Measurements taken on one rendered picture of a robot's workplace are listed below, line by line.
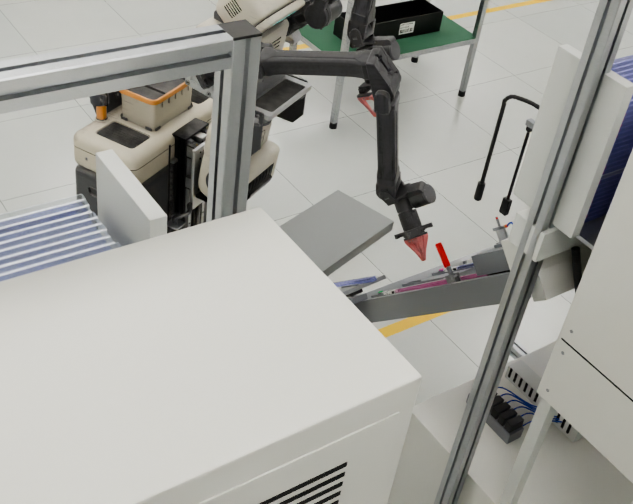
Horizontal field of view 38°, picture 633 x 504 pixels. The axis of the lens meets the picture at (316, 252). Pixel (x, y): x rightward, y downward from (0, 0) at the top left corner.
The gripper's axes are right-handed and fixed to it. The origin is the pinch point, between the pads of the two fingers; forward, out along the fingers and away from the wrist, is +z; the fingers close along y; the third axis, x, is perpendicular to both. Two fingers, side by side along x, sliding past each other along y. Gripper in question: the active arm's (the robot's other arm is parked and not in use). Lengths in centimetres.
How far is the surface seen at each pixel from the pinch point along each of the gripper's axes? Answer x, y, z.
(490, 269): -62, -27, 4
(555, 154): -99, -34, -15
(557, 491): -45, -16, 62
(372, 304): -17.3, -31.8, 5.4
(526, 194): -86, -32, -10
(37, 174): 182, -53, -83
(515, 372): -25.1, -1.2, 35.9
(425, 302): -40, -31, 7
